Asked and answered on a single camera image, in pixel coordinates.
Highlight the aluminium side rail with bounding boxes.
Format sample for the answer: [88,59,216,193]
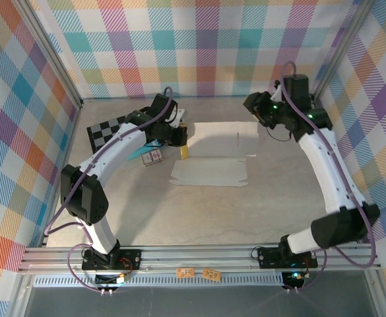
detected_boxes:
[40,100,83,248]

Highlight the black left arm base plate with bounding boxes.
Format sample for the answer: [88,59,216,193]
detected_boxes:
[81,248,143,272]

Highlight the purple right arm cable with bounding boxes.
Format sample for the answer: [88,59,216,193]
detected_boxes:
[280,61,378,294]

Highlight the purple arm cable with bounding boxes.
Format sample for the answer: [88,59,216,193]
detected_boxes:
[280,61,378,294]
[44,86,174,295]

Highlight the yellow and white paper box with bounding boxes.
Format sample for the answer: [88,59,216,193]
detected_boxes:
[168,121,259,188]

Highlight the black grey checkerboard sheet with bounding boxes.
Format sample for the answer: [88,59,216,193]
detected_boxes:
[86,115,128,155]

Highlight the small circuit board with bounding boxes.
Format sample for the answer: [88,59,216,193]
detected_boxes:
[283,271,307,287]
[95,273,130,287]

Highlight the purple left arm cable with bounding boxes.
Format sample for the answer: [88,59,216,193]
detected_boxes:
[44,86,174,295]

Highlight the aluminium frame rail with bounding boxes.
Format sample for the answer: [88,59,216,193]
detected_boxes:
[16,242,382,275]

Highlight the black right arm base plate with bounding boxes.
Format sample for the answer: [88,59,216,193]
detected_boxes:
[256,246,319,269]

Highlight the aluminium frame post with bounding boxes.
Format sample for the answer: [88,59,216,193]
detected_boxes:
[311,0,370,100]
[13,0,84,110]

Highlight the playing card pack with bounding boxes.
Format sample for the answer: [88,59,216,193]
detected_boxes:
[141,148,165,168]

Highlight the white slotted cable duct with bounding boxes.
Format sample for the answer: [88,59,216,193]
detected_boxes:
[32,275,288,289]

